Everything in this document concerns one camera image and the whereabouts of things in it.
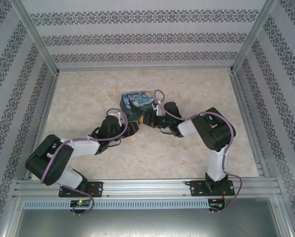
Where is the starry night painting tin box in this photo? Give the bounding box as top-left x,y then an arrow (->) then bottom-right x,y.
119,90 -> 155,123

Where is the circuit board with green light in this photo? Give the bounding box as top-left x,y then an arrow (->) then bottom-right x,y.
70,199 -> 92,207

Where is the grey metal sheet panel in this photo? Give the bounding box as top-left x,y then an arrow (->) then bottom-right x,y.
14,197 -> 291,237

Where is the circuit board with orange light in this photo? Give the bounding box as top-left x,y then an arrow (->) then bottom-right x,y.
209,198 -> 226,210

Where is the long aluminium mounting rail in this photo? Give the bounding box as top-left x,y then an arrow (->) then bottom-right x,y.
13,179 -> 283,198

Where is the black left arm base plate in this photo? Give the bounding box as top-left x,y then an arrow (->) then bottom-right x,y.
58,181 -> 104,198

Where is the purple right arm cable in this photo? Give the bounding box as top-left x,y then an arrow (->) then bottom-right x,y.
153,89 -> 244,213

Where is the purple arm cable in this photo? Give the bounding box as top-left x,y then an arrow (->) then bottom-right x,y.
153,89 -> 244,213
40,108 -> 128,215

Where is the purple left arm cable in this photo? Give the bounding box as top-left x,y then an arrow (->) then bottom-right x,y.
40,108 -> 128,215

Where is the aluminium table side rail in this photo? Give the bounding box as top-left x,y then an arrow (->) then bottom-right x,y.
24,71 -> 60,181
230,73 -> 270,178

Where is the slotted grey cable duct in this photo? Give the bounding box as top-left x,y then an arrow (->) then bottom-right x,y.
23,199 -> 210,208

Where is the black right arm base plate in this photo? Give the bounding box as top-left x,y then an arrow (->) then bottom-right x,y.
189,180 -> 235,198

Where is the aluminium frame post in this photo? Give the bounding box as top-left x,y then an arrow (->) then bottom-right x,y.
229,0 -> 279,75
9,0 -> 60,75

